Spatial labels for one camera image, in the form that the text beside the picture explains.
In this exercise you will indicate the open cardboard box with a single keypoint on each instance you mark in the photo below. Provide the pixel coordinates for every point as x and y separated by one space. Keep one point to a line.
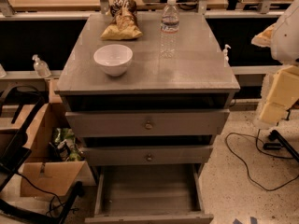
42 173

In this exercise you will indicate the yellow chip bag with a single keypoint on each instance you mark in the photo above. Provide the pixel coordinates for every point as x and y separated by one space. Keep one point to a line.
124 21

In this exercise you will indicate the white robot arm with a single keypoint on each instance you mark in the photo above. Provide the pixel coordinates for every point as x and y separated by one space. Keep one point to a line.
282 37

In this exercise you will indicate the clear plastic water bottle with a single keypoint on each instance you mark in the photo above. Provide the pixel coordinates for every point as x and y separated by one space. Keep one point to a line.
169 29

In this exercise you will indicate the black chair frame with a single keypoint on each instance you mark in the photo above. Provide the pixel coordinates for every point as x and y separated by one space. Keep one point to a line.
13 154

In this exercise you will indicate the grey drawer cabinet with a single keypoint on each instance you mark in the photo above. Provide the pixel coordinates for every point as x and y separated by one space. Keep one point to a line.
197 77

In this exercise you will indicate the grey top drawer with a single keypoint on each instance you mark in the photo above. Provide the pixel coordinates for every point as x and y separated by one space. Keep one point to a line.
166 123

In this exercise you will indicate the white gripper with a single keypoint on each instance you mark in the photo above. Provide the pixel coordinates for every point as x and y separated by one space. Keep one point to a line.
287 36

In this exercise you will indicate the grey bottom drawer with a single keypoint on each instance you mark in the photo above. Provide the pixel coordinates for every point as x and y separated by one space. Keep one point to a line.
149 194

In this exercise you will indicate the green snack bags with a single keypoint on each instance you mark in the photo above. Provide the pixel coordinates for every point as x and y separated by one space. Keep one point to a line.
63 145

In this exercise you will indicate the white ceramic bowl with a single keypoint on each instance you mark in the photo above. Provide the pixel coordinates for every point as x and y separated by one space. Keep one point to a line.
114 59

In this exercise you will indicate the grey middle drawer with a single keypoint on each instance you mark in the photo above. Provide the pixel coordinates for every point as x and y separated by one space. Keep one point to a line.
104 156

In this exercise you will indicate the clear pump bottle left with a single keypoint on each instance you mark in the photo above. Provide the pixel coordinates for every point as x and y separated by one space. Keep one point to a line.
41 67

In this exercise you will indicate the small white pump bottle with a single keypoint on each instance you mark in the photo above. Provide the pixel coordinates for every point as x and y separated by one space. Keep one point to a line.
225 52

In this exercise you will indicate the black stand leg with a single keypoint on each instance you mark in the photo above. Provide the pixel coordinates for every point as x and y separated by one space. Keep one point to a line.
276 141

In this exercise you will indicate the grey drawer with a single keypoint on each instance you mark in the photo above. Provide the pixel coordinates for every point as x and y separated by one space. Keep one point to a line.
149 194
104 156
166 123

